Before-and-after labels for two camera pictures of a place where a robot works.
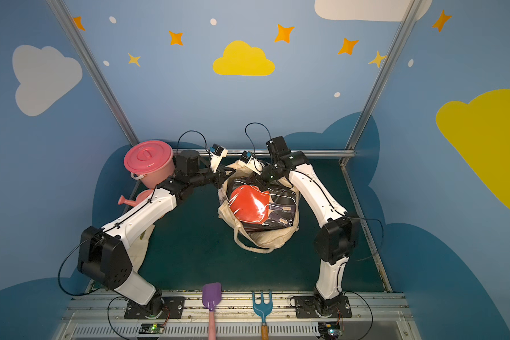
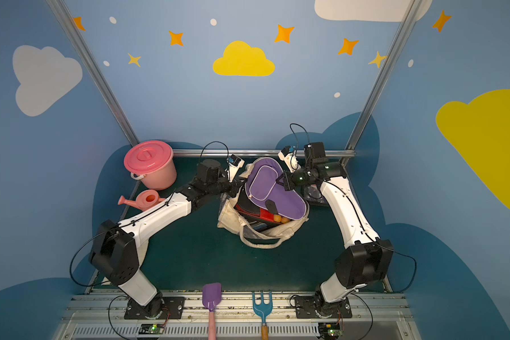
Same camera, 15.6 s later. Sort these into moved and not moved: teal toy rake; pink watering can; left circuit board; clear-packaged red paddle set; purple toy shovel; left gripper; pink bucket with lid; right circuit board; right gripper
Moved: right gripper; clear-packaged red paddle set; left gripper
Not moved: left circuit board; pink bucket with lid; purple toy shovel; pink watering can; teal toy rake; right circuit board
